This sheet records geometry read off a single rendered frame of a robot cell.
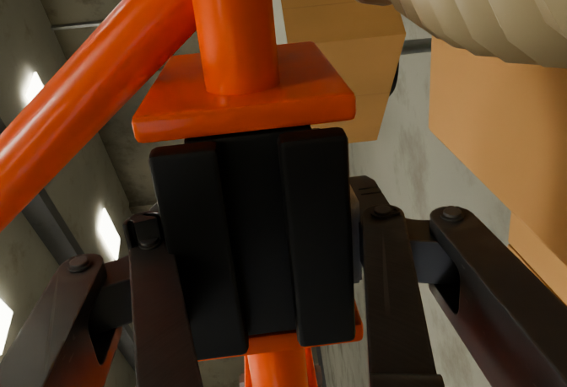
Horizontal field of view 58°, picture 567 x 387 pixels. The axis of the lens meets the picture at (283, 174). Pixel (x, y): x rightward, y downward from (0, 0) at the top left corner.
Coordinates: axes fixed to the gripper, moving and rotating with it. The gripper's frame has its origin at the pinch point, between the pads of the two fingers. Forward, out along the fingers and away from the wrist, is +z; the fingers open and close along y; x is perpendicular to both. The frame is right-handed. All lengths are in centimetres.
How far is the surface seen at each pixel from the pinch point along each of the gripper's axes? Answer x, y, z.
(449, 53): 1.4, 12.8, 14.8
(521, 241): -53, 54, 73
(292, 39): -16, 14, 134
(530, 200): -3.6, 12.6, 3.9
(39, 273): -426, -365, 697
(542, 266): -54, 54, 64
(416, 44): -27, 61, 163
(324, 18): -12, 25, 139
